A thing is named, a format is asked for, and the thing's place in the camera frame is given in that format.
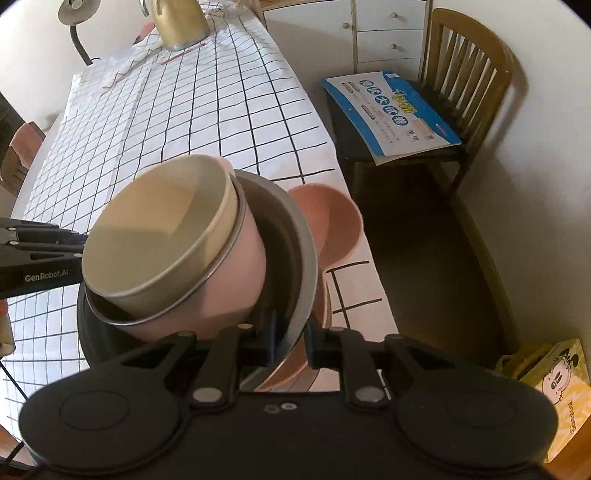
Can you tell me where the grey desk lamp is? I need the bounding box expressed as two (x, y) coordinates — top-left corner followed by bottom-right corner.
(58, 0), (102, 65)

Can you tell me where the white wooden cabinet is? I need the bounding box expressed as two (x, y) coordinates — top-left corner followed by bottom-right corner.
(259, 0), (432, 79)

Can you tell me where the stainless steel bowl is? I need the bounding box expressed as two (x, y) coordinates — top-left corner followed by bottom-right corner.
(76, 170), (319, 393)

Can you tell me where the yellow cartoon box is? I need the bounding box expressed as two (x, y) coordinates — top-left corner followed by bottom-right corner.
(496, 338), (591, 463)

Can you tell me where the white checkered tablecloth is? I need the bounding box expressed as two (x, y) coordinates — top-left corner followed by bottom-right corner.
(0, 0), (400, 444)

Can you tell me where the pink pot with steel liner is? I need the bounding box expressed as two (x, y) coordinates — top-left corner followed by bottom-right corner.
(92, 156), (269, 340)

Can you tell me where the pink bear-shaped plate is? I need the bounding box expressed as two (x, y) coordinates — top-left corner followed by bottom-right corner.
(259, 184), (364, 393)

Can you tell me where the brown wooden slatted chair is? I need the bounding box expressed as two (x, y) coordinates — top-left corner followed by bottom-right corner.
(325, 8), (515, 195)

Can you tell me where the gold thermos jug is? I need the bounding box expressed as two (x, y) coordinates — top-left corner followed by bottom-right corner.
(141, 0), (211, 52)

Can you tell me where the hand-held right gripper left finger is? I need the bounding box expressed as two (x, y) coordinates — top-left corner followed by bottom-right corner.
(120, 309), (278, 409)

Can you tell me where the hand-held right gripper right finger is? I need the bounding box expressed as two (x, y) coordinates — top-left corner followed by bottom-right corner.
(305, 314), (462, 409)

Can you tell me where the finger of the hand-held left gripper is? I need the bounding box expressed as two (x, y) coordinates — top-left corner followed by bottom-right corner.
(0, 217), (89, 245)
(0, 242), (86, 261)

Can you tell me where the blue printed booklet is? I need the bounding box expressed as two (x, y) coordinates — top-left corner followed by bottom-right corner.
(320, 70), (462, 166)

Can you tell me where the dark wooden chair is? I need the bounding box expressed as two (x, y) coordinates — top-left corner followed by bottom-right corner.
(0, 121), (47, 197)

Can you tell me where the cream bowl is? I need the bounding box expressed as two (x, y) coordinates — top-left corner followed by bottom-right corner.
(82, 154), (238, 311)

